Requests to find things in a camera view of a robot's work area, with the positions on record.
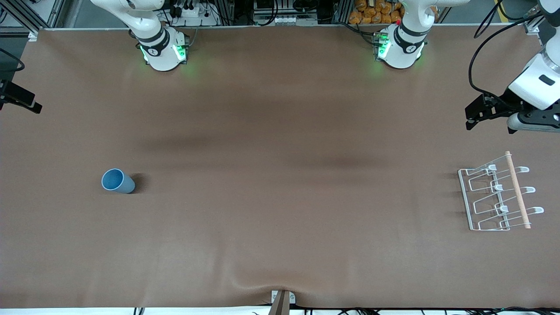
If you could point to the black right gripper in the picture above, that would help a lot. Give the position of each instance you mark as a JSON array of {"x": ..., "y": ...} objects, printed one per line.
[{"x": 13, "y": 94}]

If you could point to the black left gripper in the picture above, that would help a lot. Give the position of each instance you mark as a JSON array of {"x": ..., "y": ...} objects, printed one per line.
[{"x": 500, "y": 105}]

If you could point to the blue plastic cup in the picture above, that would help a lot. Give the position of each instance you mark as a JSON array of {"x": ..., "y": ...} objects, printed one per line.
[{"x": 122, "y": 183}]

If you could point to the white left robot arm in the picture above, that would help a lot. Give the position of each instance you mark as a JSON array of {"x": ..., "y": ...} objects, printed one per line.
[{"x": 536, "y": 83}]

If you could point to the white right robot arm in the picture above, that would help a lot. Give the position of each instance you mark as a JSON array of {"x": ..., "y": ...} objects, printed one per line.
[{"x": 159, "y": 52}]

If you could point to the orange packets pile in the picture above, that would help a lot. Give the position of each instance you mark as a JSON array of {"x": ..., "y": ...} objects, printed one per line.
[{"x": 376, "y": 11}]

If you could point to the white power strip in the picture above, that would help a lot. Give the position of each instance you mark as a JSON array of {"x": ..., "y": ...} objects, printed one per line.
[{"x": 192, "y": 12}]

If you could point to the white terminal block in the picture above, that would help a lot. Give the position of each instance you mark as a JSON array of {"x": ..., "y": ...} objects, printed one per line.
[{"x": 295, "y": 20}]

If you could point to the brown table mat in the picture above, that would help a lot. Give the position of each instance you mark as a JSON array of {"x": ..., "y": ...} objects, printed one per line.
[{"x": 280, "y": 218}]

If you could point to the aluminium frame profile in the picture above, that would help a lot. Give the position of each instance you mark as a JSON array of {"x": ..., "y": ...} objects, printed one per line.
[
  {"x": 531, "y": 26},
  {"x": 54, "y": 13}
]

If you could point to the metal camera post bracket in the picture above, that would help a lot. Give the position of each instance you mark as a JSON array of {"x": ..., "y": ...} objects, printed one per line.
[{"x": 282, "y": 302}]

